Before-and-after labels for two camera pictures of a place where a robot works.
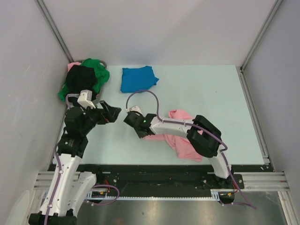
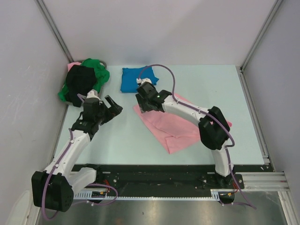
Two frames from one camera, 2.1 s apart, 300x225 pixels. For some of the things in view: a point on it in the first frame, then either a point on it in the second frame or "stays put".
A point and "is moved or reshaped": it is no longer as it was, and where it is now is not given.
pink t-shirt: [184, 147] is moved or reshaped
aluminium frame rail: [243, 181] stays put
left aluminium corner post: [47, 15] stays put
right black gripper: [135, 127] to [144, 108]
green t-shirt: [102, 75] stays put
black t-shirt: [80, 78] stays put
